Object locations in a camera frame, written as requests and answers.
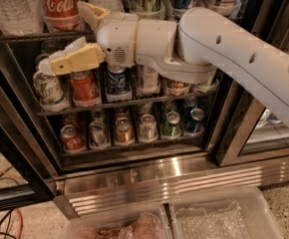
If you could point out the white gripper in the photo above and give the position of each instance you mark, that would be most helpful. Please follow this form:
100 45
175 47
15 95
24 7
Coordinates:
117 39

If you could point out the red coke can top shelf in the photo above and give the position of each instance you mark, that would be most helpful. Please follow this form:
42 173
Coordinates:
62 15

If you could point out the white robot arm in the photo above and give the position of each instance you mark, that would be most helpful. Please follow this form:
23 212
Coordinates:
185 51

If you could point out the red coke can front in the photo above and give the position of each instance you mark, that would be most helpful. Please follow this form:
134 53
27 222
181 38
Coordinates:
84 86

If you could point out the blue pepsi can front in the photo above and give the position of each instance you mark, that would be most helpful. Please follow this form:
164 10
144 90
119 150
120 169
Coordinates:
118 80

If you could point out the green white 7up can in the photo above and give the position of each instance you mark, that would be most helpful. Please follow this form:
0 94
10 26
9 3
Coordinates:
48 88

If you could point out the gold brown can front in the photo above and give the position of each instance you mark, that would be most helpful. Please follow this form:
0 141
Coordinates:
172 84

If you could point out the silver can bottom shelf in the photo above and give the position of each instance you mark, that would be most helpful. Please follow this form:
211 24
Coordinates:
98 133

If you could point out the gold can bottom shelf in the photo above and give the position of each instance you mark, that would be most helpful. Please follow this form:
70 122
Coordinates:
123 130

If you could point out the red can bottom shelf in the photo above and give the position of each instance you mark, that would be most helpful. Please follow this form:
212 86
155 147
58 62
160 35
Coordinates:
71 138

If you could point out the white can bottom shelf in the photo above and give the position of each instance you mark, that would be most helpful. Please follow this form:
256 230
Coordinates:
147 128

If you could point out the green can bottom shelf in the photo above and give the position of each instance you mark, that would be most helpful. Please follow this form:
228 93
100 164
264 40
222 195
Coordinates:
171 126

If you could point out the blue can bottom shelf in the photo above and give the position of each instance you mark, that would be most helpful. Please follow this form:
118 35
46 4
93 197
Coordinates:
194 120

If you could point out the steel fridge base grille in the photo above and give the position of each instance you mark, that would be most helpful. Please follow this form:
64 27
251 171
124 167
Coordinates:
103 189

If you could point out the fridge glass door left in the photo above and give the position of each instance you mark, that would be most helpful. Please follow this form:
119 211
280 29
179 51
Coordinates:
20 149

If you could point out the fridge glass door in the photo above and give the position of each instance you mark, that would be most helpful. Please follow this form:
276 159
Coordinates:
253 134
20 149

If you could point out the fridge glass door right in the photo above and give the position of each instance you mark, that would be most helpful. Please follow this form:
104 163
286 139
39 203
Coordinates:
253 134

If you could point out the clear water bottle left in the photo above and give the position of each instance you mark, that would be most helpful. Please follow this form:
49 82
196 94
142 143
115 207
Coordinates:
21 17

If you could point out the brown tea bottle white label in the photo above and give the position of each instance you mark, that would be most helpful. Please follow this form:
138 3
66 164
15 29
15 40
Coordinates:
147 77

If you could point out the clear plastic bin left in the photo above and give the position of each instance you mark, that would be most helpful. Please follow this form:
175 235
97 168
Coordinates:
133 221

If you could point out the clear plastic bin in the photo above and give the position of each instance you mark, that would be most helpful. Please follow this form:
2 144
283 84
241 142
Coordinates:
133 221
229 213

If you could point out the clear plastic bin right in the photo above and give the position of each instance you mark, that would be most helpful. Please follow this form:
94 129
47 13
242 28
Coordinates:
229 213

